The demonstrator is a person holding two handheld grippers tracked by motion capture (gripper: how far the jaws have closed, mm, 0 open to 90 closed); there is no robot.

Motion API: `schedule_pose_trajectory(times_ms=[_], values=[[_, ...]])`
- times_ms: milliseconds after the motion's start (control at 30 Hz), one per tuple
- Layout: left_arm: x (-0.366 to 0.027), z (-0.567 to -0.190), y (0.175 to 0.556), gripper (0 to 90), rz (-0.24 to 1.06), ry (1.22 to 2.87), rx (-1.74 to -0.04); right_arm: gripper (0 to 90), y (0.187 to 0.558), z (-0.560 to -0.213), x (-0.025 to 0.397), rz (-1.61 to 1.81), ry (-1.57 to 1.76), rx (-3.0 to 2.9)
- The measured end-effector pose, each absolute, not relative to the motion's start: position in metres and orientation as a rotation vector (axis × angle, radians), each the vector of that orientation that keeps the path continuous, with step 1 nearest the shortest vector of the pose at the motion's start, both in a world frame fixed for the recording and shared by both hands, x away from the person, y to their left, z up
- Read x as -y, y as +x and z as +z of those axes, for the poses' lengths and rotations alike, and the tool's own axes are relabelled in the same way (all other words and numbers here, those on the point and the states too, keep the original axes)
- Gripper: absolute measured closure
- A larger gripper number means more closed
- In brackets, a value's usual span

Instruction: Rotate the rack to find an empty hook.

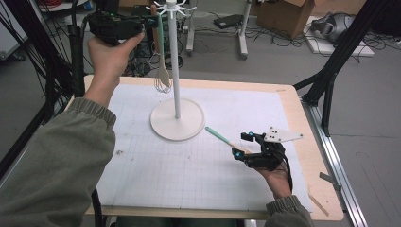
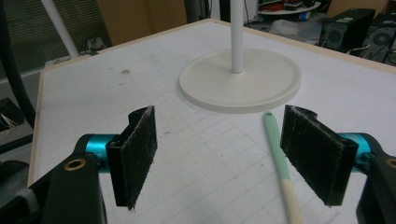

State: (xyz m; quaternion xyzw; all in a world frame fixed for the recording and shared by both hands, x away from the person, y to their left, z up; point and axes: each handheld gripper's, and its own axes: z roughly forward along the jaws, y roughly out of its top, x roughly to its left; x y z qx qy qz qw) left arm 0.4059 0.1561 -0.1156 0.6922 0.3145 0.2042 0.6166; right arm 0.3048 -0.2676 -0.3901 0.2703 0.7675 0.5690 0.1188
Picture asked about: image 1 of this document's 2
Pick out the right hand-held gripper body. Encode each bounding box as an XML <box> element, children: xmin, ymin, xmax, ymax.
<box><xmin>245</xmin><ymin>126</ymin><xmax>305</xmax><ymax>170</ymax></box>

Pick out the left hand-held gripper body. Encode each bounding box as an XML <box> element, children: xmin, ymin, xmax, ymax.
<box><xmin>87</xmin><ymin>10</ymin><xmax>148</xmax><ymax>46</ymax></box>

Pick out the wire whisk with wooden handle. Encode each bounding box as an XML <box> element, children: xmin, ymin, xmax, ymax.
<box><xmin>150</xmin><ymin>4</ymin><xmax>173</xmax><ymax>95</ymax></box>

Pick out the pastry brush with green handle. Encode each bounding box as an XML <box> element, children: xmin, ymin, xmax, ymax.
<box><xmin>204</xmin><ymin>126</ymin><xmax>253</xmax><ymax>155</ymax></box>

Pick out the spatula with green handle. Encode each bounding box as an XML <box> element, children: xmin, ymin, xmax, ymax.
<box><xmin>156</xmin><ymin>13</ymin><xmax>171</xmax><ymax>89</ymax></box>

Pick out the white hook stand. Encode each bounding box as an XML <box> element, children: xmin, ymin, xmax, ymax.
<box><xmin>146</xmin><ymin>0</ymin><xmax>206</xmax><ymax>142</ymax></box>

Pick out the person's right hand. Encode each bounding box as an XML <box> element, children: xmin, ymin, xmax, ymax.
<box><xmin>256</xmin><ymin>167</ymin><xmax>293</xmax><ymax>201</ymax></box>

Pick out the person's left hand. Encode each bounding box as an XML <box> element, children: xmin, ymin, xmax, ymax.
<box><xmin>87</xmin><ymin>32</ymin><xmax>146</xmax><ymax>80</ymax></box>

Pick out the white desk leg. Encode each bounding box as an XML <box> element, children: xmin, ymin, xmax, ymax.
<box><xmin>238</xmin><ymin>0</ymin><xmax>253</xmax><ymax>61</ymax></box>
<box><xmin>184</xmin><ymin>0</ymin><xmax>196</xmax><ymax>57</ymax></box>

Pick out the round white table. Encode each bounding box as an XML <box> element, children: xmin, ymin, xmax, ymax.
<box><xmin>37</xmin><ymin>0</ymin><xmax>74</xmax><ymax>13</ymax></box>

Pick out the thin wooden strip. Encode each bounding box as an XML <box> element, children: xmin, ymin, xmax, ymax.
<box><xmin>307</xmin><ymin>192</ymin><xmax>330</xmax><ymax>218</ymax></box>

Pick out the black flat box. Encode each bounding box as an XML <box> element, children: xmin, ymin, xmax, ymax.
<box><xmin>213</xmin><ymin>13</ymin><xmax>244</xmax><ymax>30</ymax></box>

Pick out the white cabinet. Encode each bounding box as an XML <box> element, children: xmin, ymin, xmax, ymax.
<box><xmin>0</xmin><ymin>0</ymin><xmax>28</xmax><ymax>61</ymax></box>

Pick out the white floor board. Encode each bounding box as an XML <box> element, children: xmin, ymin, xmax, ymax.
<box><xmin>303</xmin><ymin>15</ymin><xmax>375</xmax><ymax>59</ymax></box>

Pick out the large cardboard box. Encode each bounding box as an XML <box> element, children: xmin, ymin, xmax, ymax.
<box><xmin>256</xmin><ymin>0</ymin><xmax>316</xmax><ymax>40</ymax></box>

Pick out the grey device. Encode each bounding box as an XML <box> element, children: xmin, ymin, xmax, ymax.
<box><xmin>310</xmin><ymin>11</ymin><xmax>357</xmax><ymax>44</ymax></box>

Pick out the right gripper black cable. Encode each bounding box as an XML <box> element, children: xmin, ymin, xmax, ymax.
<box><xmin>277</xmin><ymin>150</ymin><xmax>294</xmax><ymax>193</ymax></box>

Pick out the black floor cables bundle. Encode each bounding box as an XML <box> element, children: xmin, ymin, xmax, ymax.
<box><xmin>127</xmin><ymin>46</ymin><xmax>184</xmax><ymax>79</ymax></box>

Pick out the grey metal bracket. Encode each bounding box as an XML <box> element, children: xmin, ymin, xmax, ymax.
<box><xmin>319</xmin><ymin>171</ymin><xmax>342</xmax><ymax>192</ymax></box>

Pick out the black metal frame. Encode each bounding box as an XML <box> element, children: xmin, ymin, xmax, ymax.
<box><xmin>292</xmin><ymin>0</ymin><xmax>401</xmax><ymax>137</ymax></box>
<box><xmin>0</xmin><ymin>0</ymin><xmax>89</xmax><ymax>179</ymax></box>

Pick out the aluminium rail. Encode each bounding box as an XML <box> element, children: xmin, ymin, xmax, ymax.
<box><xmin>0</xmin><ymin>121</ymin><xmax>53</xmax><ymax>192</ymax></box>
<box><xmin>301</xmin><ymin>96</ymin><xmax>369</xmax><ymax>227</ymax></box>

